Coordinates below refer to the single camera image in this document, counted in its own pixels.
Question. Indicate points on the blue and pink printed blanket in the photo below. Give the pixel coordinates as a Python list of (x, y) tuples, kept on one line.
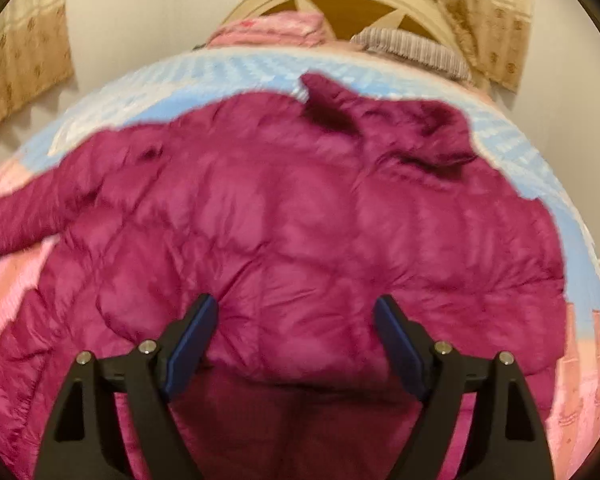
[(155, 80)]

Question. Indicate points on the pink pillow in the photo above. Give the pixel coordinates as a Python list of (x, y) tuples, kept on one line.
[(275, 27)]

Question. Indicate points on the magenta puffer jacket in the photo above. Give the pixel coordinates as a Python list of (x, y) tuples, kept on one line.
[(280, 240)]

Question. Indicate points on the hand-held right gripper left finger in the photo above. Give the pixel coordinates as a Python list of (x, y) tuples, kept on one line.
[(192, 345)]

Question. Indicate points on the beige patterned curtain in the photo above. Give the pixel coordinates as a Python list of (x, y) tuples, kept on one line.
[(20, 60), (480, 10)]

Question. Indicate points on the grey striped pillow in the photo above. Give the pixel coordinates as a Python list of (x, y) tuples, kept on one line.
[(410, 42)]

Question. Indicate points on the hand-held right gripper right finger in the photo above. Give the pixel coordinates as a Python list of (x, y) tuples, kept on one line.
[(397, 345)]

